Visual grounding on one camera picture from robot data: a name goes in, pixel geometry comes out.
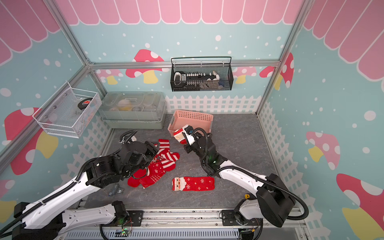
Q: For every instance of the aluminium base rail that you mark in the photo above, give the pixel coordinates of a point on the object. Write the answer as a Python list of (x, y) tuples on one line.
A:
[(203, 224)]

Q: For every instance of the small grey metal bracket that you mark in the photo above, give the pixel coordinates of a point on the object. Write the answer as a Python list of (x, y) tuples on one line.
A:
[(117, 189)]

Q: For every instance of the red Santa sock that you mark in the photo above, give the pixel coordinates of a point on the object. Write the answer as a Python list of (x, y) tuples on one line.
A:
[(180, 135), (196, 184)]

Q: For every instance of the red sock white lettering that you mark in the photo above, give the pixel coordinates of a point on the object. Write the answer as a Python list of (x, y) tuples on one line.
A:
[(147, 177)]

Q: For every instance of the red white striped sock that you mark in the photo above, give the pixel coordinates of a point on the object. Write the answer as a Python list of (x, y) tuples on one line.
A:
[(165, 157)]

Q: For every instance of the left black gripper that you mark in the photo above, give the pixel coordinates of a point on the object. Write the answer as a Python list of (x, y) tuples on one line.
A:
[(151, 152)]

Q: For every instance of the black red tape measure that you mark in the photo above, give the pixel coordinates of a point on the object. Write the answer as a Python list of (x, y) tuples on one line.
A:
[(82, 105)]

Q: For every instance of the white wire wall basket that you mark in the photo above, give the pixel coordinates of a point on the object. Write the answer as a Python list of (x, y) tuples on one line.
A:
[(60, 115)]

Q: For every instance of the clear lidded storage box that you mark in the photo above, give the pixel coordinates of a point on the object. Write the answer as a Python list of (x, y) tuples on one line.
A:
[(134, 110)]

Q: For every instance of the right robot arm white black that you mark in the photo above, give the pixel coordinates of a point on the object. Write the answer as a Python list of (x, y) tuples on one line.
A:
[(268, 199)]

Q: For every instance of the black wire mesh wall basket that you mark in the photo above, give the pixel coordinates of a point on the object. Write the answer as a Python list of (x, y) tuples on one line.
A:
[(221, 65)]

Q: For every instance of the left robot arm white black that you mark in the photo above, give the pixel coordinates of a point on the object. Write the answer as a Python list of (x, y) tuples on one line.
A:
[(51, 216)]

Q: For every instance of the white black remote in basket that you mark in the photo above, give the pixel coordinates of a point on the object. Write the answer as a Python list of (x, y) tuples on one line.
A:
[(183, 80)]

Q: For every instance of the pink plastic basket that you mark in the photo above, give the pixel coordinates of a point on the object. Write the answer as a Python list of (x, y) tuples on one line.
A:
[(194, 119)]

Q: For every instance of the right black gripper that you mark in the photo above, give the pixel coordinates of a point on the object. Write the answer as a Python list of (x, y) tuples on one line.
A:
[(187, 148)]

